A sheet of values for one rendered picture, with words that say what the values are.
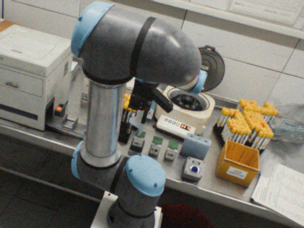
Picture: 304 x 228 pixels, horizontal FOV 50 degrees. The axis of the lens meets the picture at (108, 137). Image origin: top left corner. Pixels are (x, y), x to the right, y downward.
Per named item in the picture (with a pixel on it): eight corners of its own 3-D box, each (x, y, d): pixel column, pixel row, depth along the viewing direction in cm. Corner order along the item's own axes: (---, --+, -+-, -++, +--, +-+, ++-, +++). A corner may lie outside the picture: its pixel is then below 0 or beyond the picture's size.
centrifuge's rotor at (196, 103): (164, 111, 150) (168, 98, 145) (173, 98, 161) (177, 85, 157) (196, 124, 146) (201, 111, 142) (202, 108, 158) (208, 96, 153)
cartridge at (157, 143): (148, 154, 133) (152, 142, 129) (149, 147, 137) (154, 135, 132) (157, 157, 132) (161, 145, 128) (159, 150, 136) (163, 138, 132)
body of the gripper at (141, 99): (130, 99, 126) (138, 71, 119) (152, 105, 125) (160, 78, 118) (127, 109, 120) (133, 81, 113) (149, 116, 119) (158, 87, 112)
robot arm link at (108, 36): (112, 203, 95) (142, 35, 54) (67, 182, 98) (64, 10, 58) (128, 173, 102) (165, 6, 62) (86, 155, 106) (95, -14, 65)
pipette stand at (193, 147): (177, 157, 134) (184, 139, 128) (180, 148, 140) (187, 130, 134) (200, 166, 133) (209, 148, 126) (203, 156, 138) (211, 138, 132)
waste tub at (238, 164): (214, 176, 129) (224, 158, 123) (217, 157, 139) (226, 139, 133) (248, 189, 127) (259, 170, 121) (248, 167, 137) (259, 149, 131)
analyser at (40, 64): (-18, 113, 136) (-25, 45, 118) (14, 84, 158) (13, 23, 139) (50, 134, 133) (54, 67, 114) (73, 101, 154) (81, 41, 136)
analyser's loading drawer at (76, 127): (37, 124, 133) (37, 114, 130) (44, 116, 138) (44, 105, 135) (84, 139, 131) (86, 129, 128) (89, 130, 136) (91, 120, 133)
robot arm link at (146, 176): (149, 222, 90) (162, 189, 82) (106, 202, 94) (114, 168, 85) (161, 195, 100) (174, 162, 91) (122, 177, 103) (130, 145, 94)
